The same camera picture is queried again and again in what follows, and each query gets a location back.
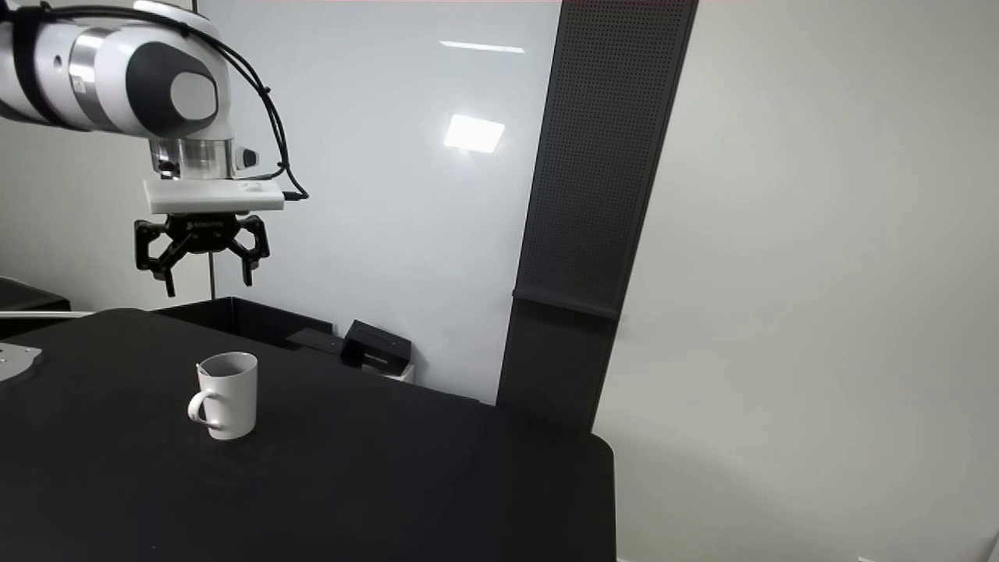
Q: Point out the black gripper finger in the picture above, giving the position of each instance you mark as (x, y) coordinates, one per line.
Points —
(249, 242)
(161, 263)

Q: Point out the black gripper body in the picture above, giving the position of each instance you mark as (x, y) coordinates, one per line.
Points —
(202, 233)

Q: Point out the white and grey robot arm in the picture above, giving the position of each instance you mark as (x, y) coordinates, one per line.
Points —
(148, 68)

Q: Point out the white ceramic mug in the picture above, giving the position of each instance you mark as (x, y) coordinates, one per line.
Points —
(225, 395)

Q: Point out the small black box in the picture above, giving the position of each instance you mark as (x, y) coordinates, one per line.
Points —
(380, 349)

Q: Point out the grey metal mounting plate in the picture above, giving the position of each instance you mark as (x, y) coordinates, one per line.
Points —
(17, 361)

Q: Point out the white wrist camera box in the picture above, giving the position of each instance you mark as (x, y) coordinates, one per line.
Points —
(199, 198)

